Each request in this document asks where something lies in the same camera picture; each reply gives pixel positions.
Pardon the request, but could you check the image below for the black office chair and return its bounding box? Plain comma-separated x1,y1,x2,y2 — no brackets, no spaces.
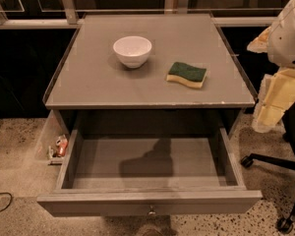
240,102,295,234

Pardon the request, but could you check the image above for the grey cabinet with glass top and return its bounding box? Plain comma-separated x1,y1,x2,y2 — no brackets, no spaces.
42,13,260,140

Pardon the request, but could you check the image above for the white ceramic bowl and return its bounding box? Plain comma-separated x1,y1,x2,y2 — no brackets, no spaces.
113,36,152,69

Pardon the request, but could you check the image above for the small metal drawer knob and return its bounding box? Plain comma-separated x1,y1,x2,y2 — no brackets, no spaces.
147,206,156,216

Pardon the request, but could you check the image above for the orange item beside cabinet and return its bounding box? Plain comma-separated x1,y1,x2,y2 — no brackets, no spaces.
47,135,68,158

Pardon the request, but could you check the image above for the metal window frame rail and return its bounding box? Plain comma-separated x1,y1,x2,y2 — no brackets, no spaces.
0,0,289,29

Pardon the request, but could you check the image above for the green and yellow sponge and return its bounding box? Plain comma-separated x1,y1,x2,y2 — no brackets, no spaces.
166,62,207,89

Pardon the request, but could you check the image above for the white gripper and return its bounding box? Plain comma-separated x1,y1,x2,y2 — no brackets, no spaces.
247,0,295,68

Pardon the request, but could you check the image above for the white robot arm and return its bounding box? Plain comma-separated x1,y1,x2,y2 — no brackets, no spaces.
247,0,295,133

